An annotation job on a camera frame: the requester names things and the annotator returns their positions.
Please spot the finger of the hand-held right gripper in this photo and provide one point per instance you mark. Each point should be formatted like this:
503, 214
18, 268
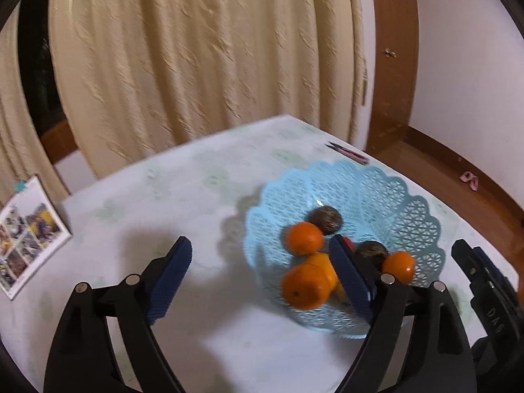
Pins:
468, 264
493, 274

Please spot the yellow fruit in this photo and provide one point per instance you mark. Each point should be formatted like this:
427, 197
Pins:
323, 261

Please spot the metal door latch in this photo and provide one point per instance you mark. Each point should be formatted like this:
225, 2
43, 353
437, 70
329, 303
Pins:
389, 52

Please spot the pink slipper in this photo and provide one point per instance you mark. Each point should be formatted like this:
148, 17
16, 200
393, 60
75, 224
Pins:
469, 180

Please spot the white patterned tablecloth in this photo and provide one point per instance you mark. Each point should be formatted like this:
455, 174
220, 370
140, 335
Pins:
163, 196

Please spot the orange tangerine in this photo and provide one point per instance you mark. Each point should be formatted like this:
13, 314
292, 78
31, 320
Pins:
305, 238
400, 267
306, 288

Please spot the small red tomato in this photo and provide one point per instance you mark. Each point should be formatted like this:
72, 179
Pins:
348, 245

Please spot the light blue plastic lattice basket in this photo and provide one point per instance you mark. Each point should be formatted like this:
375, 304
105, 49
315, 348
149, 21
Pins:
368, 188

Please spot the wooden window sill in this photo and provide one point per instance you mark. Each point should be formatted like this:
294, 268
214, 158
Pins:
59, 141

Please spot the dark brown avocado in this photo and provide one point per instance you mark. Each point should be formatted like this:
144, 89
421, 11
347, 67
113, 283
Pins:
325, 220
373, 251

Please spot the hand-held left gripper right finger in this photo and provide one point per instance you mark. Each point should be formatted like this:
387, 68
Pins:
348, 278

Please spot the narrow cream curtain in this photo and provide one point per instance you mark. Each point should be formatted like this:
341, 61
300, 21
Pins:
20, 131

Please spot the brown wooden door frame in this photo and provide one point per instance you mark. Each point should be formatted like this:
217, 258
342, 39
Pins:
393, 90

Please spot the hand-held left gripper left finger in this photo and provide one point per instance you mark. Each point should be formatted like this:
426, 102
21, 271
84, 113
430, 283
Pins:
172, 282

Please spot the dark pink flat item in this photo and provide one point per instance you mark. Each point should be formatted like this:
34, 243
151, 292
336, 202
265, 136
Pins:
348, 153

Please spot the photo book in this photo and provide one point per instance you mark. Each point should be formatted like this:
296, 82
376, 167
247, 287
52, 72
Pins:
32, 229

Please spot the wide cream curtain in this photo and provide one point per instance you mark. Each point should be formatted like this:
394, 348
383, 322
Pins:
204, 57

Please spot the dark window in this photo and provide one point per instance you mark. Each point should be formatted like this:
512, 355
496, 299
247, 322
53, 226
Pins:
39, 69

